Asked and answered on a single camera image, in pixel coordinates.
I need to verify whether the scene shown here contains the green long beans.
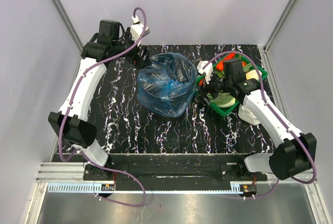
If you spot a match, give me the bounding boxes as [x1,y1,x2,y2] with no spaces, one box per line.
[207,93,236,108]

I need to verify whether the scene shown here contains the detached blue trash bag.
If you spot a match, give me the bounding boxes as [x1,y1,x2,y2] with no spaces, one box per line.
[137,52,198,117]

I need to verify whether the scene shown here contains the yellow white cabbage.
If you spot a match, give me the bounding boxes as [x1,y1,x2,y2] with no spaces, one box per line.
[246,69,262,81]

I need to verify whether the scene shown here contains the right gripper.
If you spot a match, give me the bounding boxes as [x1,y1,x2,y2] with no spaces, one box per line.
[195,70,233,106]

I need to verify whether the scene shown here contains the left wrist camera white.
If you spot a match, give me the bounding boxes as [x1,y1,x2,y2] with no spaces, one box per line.
[130,16,150,42]

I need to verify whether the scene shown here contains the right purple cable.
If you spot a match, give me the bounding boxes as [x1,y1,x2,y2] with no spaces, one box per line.
[201,50,318,200]

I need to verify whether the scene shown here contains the orange carrot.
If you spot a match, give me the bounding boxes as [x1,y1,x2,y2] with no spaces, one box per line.
[215,53,236,71]

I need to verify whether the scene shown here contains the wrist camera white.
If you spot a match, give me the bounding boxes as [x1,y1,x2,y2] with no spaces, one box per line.
[197,60,213,84]
[130,16,150,42]

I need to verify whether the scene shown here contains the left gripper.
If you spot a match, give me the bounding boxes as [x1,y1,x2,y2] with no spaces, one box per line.
[112,28,152,70]

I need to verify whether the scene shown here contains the purple cable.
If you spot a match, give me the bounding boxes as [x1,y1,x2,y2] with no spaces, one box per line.
[201,50,318,200]
[58,7,148,207]

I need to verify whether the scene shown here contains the green vegetable basket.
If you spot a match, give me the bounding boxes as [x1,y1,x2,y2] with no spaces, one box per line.
[196,51,268,116]

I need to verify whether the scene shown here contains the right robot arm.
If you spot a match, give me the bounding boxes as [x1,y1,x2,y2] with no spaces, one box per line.
[197,58,317,184]

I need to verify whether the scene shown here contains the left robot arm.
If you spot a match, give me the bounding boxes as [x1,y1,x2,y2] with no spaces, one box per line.
[48,16,151,180]

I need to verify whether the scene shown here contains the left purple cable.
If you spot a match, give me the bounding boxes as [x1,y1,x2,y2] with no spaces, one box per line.
[58,7,148,207]

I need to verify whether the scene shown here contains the white crumpled paper ball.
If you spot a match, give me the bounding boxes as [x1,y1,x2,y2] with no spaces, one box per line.
[238,104,260,126]

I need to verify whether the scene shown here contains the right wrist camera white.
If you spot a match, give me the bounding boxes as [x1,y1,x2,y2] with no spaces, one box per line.
[197,60,213,84]

